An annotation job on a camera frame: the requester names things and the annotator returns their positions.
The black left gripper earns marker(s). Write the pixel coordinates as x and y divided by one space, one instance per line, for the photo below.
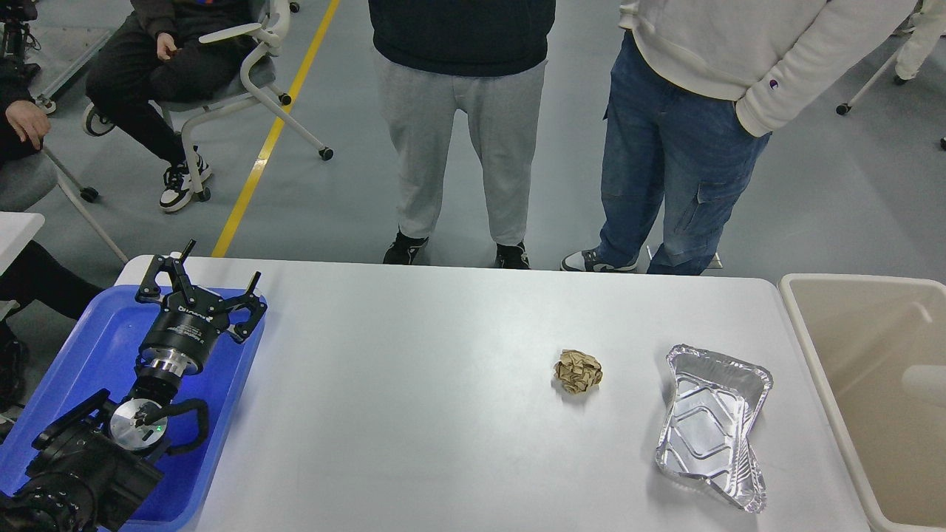
180 329

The white paper cup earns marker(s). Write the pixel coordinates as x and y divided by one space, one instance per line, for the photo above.
925 383

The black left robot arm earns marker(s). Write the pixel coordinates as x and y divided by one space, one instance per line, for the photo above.
125 430

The blue plastic tray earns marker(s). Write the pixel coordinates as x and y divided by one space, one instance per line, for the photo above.
100 353

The person in black at left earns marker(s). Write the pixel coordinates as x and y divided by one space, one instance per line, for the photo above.
34 274

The white side table corner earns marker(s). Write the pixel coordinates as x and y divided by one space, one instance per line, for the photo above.
17 229

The grey chair at left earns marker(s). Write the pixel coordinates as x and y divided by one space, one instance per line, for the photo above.
26 181

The white grey office chair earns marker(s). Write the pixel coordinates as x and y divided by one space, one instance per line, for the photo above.
255 84

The seated person in black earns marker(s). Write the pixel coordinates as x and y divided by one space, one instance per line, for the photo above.
156 55

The crumpled brown paper ball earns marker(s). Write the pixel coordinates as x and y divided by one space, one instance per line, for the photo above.
577 371

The crushed aluminium foil tray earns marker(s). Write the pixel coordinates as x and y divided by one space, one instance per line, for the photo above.
704 441

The person in blue jeans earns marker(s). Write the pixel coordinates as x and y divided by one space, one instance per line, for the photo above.
696 91

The white chair leg with caster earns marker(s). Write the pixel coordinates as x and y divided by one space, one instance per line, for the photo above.
845 107

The beige plastic bin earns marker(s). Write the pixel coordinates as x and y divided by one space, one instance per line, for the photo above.
858 334

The person in white at corner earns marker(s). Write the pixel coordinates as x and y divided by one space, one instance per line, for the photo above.
928 27

